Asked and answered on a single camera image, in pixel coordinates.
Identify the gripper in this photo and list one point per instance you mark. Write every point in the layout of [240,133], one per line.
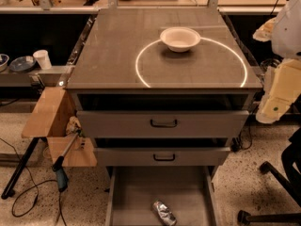
[288,32]

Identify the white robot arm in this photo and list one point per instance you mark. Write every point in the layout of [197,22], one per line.
[284,32]

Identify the grey drawer cabinet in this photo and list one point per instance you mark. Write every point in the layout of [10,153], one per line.
[125,66]

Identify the grey bottom drawer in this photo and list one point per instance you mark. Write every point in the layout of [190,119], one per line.
[186,191]

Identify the grey drawer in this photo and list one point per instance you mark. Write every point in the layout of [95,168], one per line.
[186,191]
[133,157]
[162,124]

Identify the grey middle drawer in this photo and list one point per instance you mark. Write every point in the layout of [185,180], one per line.
[133,157]

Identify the grey top drawer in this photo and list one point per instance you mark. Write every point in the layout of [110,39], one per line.
[162,124]

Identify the white bowl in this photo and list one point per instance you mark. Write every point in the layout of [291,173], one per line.
[180,39]

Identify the wooden side shelf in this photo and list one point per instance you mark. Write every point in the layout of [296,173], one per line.
[49,119]

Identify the white paper cup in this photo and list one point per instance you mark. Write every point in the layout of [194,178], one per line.
[43,59]

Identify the blue plate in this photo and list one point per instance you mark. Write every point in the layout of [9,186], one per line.
[22,64]

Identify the small bowl at left edge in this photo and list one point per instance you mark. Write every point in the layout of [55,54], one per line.
[3,62]

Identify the black table leg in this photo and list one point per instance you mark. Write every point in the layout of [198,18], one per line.
[9,189]

